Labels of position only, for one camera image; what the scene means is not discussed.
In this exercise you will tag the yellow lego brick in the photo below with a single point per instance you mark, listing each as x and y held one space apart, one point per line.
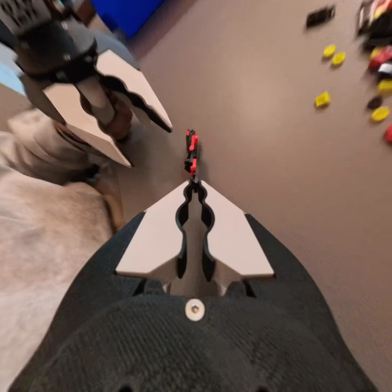
385 86

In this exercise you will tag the pile of lego pieces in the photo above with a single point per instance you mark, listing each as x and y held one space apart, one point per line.
381 27

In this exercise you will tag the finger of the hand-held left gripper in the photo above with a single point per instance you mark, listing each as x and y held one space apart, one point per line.
134 85
76 124

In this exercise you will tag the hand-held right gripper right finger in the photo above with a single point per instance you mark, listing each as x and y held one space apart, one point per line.
235 245

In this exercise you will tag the large blue plastic bin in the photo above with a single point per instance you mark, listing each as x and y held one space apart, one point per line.
128 13

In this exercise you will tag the person's left hand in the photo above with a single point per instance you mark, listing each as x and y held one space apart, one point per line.
124 121

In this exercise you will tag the red lego piece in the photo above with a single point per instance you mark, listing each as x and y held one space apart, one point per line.
389 133

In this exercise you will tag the black and red lego assembly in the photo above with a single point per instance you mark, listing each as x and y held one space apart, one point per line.
193 142

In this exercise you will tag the yellow round lego piece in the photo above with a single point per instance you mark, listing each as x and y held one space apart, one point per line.
339 58
329 51

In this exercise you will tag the person's left forearm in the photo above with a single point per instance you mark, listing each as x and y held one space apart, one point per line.
36 147

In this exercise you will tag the yellow wedge lego piece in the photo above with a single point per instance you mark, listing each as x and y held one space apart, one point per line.
322 99

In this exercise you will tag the black lego connector piece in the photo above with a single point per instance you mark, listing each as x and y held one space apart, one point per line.
320 17

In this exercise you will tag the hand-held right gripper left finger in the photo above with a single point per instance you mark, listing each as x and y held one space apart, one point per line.
153 242

